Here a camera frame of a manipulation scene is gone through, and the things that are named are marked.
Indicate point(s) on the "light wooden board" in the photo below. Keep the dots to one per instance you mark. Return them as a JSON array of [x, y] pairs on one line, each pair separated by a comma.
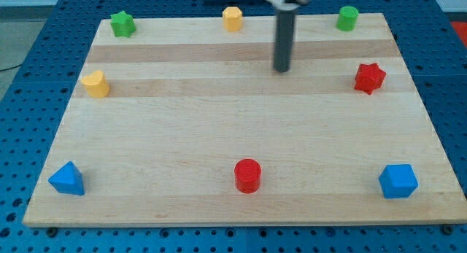
[[188, 100]]

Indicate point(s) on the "red cylinder block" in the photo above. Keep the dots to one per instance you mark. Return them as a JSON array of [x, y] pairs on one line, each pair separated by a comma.
[[247, 174]]

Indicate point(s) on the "yellow hexagon block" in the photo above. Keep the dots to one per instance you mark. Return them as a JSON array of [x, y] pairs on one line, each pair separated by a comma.
[[232, 19]]

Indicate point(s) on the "yellow heart block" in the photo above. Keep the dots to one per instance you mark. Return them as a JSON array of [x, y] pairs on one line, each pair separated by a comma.
[[96, 85]]

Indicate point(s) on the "red star block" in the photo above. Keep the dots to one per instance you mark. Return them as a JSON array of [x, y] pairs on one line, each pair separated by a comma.
[[369, 77]]

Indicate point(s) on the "green star block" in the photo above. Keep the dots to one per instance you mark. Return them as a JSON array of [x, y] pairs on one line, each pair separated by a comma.
[[122, 24]]

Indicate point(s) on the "green cylinder block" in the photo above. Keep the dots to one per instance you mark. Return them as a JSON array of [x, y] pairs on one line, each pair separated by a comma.
[[347, 18]]

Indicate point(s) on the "blue cube block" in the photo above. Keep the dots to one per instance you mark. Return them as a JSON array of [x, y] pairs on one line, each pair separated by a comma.
[[398, 181]]

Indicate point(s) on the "blue triangle block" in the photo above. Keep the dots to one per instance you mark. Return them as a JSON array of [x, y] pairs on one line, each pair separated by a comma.
[[68, 180]]

